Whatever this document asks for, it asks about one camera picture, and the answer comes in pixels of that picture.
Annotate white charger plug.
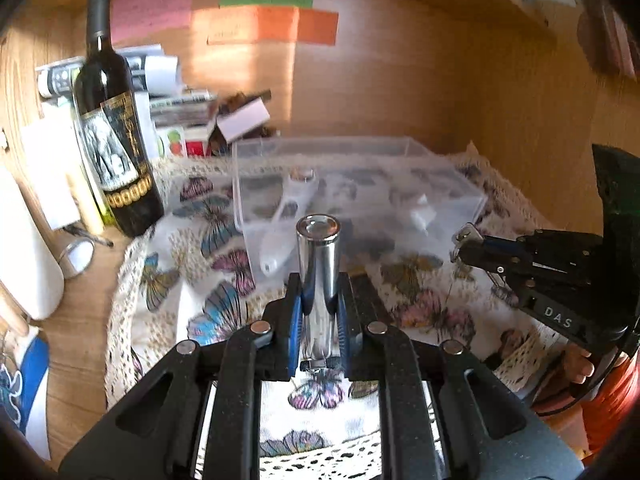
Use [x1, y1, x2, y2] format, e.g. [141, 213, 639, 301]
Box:
[409, 194, 437, 232]

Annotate silver metal cylinder lighter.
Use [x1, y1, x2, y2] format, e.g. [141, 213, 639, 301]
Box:
[296, 214, 341, 370]

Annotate white handheld thermometer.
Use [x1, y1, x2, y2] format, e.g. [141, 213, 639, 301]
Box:
[258, 167, 319, 278]

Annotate person's right hand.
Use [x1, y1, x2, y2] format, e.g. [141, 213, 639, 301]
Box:
[562, 343, 629, 386]

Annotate clear plastic storage box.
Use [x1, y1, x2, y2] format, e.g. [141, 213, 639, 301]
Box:
[231, 136, 486, 285]

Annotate blue stitch sticker card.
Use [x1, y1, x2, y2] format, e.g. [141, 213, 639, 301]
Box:
[1, 326, 51, 462]

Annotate butterfly print lace cloth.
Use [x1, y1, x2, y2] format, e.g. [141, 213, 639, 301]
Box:
[103, 142, 572, 480]

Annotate small round mirror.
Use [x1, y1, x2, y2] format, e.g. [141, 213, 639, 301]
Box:
[58, 237, 94, 280]

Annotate white plastic bottle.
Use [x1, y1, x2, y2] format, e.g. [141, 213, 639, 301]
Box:
[0, 166, 64, 321]

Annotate yellow tube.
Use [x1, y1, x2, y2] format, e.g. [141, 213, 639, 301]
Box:
[67, 167, 104, 235]

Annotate brown striped curtain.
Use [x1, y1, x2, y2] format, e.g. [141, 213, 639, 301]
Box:
[577, 0, 639, 81]

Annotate small white cardboard box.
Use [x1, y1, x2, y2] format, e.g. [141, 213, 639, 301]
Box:
[216, 98, 270, 144]

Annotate stack of books papers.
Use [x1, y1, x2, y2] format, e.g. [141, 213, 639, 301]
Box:
[150, 90, 218, 157]

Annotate orange sticky note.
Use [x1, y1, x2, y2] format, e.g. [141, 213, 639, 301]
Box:
[207, 6, 338, 47]

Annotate dark wine bottle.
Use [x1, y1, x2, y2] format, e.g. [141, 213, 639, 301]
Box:
[74, 0, 164, 237]

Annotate white rolled poster tube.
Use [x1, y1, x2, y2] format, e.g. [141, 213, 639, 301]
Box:
[36, 44, 184, 100]

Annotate pink sticky note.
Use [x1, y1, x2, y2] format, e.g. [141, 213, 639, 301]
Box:
[111, 0, 192, 44]

